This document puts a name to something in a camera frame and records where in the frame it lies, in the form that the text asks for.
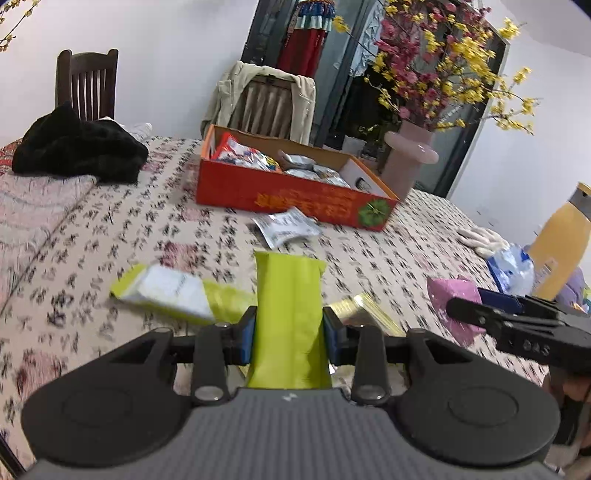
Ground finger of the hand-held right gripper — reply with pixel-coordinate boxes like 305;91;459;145
478;287;591;320
445;298;591;335

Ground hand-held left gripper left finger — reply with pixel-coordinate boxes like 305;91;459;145
111;307;257;406

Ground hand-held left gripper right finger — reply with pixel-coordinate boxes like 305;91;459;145
323;307;467;406

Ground pink snack packet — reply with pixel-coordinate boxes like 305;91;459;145
427;276;484;348

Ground gold green foil packet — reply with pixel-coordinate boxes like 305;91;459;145
327;294;408;339

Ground lime green snack packet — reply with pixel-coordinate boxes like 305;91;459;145
246;250;334;389

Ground long green white snack packet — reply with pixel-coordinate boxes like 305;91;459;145
110;264;258;325

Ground small silver snack packet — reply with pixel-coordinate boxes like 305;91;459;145
284;168;325;182
277;150;316;171
252;207;322;250

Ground red cardboard box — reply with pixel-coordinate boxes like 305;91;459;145
195;124;400;232

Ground silver orange snack packet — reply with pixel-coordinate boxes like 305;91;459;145
318;170;352;189

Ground person's right hand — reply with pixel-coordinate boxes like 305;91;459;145
545;369;591;418

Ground blue white plastic bag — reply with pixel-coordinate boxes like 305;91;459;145
486;244;537;296

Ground white gloves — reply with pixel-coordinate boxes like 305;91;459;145
457;226;509;258

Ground purple object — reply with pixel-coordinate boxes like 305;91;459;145
558;268;591;315

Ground yellow thermos jug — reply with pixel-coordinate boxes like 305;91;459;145
526;182;591;302

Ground pink glass vase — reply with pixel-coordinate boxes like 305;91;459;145
383;121;440;202

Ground slatted wooden chair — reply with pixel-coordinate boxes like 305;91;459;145
241;76;297;140

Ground beige jacket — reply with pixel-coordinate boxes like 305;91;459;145
200;60;317;147

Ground white cloth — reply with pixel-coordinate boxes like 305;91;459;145
99;117;153;142

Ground pink patterned table runner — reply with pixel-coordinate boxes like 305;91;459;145
0;173;100;325

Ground pink and yellow blossom branches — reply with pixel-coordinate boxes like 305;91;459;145
332;0;539;137

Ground black cloth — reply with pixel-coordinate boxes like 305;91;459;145
12;102;150;184

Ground hanging red costume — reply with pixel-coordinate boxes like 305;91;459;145
276;0;336;78

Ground pale hanging garment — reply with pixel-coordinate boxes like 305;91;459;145
348;7;387;77

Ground red patterned cloth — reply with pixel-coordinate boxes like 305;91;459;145
0;141;25;179

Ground dark wooden chair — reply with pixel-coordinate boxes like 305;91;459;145
55;48;120;123

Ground thin yellow flower branches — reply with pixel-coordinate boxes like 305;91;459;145
0;0;43;52

